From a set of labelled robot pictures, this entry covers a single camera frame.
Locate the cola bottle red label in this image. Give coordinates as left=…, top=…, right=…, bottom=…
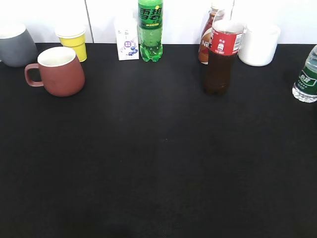
left=203, top=7, right=245, bottom=95

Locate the grey ceramic mug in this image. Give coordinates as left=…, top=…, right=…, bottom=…
left=0, top=23, right=38, bottom=67

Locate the small white milk carton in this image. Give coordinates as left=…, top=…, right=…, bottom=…
left=114, top=17, right=139, bottom=61

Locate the yellow paper cup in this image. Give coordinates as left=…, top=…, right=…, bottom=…
left=55, top=23, right=87, bottom=62

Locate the brown nescafe coffee bottle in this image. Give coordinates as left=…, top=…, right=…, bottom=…
left=198, top=0, right=224, bottom=65

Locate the water bottle green label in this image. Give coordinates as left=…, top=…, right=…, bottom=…
left=292, top=46, right=317, bottom=103

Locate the red ceramic mug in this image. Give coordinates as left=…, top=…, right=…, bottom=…
left=24, top=47, right=85, bottom=97

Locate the green sprite bottle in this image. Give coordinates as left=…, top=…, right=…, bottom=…
left=138, top=0, right=163, bottom=62

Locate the white ceramic mug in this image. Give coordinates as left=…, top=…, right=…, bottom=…
left=238, top=22, right=281, bottom=67

